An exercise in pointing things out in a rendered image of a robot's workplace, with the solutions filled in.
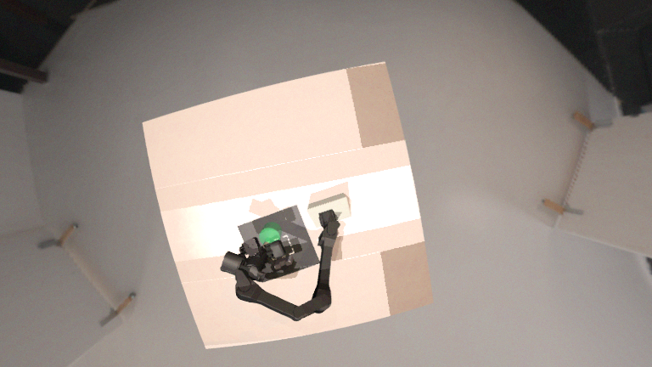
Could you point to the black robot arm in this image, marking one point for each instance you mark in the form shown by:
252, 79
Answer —
249, 291

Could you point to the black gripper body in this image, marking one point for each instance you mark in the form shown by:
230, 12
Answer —
276, 248

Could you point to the green glass bottle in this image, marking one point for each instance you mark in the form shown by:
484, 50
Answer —
270, 233

